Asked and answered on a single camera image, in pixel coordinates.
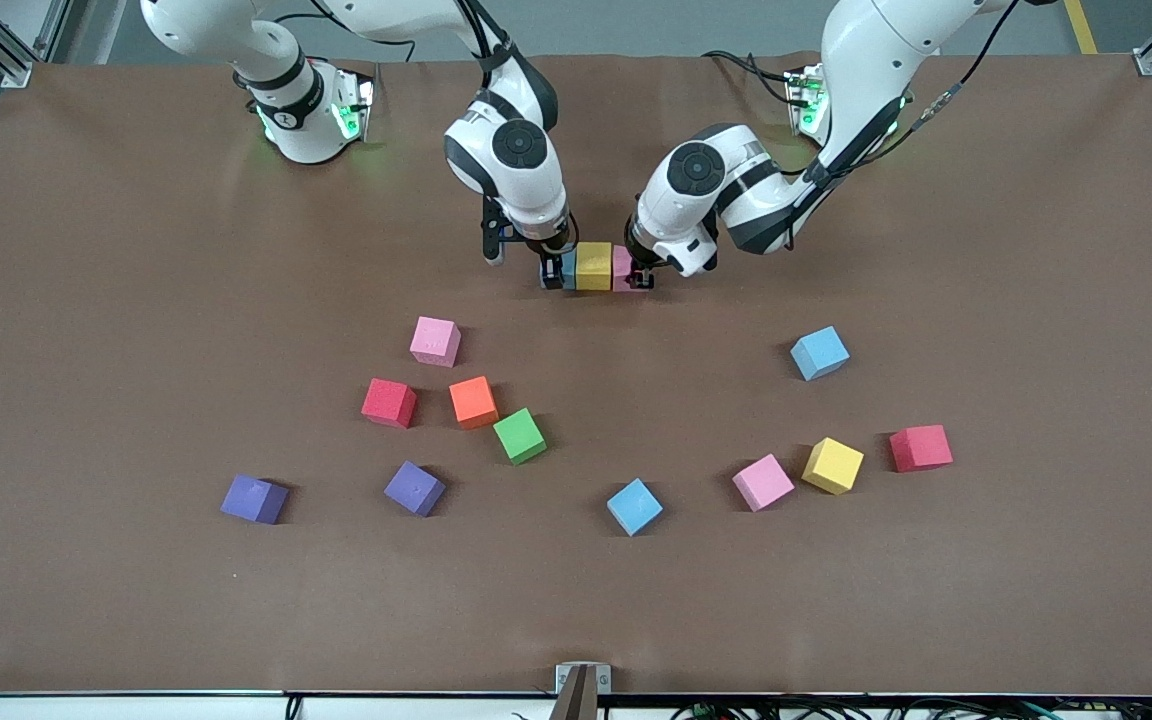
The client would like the orange foam cube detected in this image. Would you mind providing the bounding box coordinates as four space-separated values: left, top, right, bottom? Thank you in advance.
449 376 500 431

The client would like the right arm base connector panel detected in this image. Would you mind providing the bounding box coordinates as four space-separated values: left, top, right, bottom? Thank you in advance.
351 70 378 143

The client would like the yellow foam cube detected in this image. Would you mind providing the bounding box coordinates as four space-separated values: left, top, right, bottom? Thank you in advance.
801 437 865 496
575 241 614 292

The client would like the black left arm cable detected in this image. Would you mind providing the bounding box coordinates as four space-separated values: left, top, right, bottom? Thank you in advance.
781 0 1022 251

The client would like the purple foam cube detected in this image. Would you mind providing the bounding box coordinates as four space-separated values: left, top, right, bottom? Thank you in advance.
220 474 290 526
383 461 447 518

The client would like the brown table mat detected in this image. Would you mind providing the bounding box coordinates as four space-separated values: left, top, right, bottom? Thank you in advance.
0 52 1152 697

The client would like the black base cable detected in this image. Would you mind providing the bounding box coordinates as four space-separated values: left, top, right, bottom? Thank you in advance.
276 12 417 63
701 50 797 106

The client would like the red foam cube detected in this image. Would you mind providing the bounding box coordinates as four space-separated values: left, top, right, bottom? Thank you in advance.
888 425 954 473
361 378 418 429

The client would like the left arm base connector panel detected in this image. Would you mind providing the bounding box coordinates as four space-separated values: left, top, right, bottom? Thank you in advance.
784 64 829 137

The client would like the green foam cube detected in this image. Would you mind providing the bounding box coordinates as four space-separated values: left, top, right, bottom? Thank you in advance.
493 407 548 465

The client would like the black left base cable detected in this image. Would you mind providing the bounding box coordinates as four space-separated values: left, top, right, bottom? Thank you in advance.
701 50 797 106

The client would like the black right base cable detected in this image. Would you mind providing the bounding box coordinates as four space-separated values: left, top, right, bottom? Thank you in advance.
276 12 417 63

